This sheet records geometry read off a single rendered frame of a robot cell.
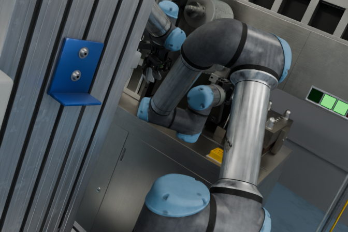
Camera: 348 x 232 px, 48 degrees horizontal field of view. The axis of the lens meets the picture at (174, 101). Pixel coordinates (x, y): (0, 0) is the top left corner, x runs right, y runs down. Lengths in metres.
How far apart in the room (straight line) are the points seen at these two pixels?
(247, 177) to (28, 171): 0.45
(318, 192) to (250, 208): 3.25
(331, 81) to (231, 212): 1.16
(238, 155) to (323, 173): 3.18
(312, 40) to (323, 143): 2.20
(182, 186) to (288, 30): 1.25
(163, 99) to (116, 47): 0.51
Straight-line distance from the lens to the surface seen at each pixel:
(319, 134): 3.99
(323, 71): 1.88
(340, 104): 1.87
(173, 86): 1.08
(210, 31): 0.94
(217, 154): 1.40
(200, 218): 0.79
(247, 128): 0.89
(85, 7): 0.58
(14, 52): 0.54
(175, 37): 1.24
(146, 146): 1.52
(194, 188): 0.81
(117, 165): 1.62
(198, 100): 1.21
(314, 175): 4.06
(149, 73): 1.56
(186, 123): 1.25
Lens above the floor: 1.40
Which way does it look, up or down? 15 degrees down
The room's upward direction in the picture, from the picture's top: 22 degrees clockwise
